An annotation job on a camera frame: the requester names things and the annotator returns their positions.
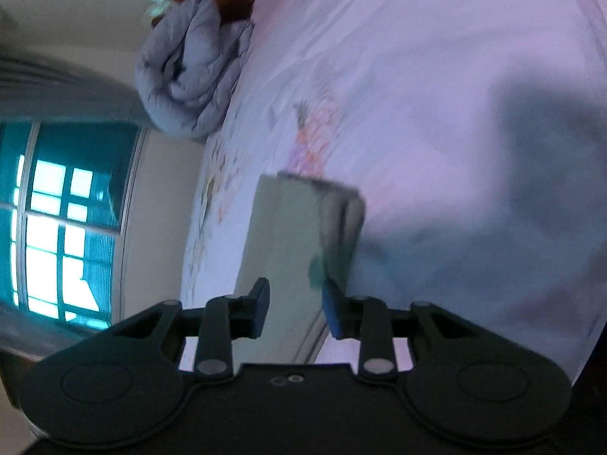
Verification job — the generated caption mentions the bed with pink floral sheet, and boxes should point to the bed with pink floral sheet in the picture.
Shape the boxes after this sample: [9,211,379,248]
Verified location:
[179,0,607,389]

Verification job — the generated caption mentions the grey curtain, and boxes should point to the grey curtain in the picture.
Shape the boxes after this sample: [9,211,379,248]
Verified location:
[0,301,107,370]
[0,54,149,130]

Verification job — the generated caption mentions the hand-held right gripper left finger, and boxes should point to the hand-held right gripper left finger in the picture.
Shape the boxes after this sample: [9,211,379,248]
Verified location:
[110,277,271,377]

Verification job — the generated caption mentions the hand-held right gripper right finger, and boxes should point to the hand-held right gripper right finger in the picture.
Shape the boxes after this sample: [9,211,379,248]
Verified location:
[321,281,458,376]

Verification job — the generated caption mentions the rolled light blue quilt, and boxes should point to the rolled light blue quilt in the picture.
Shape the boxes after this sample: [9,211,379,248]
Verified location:
[135,0,256,141]

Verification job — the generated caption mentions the grey-brown pants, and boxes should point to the grey-brown pants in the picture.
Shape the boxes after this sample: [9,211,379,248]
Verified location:
[232,172,367,366]

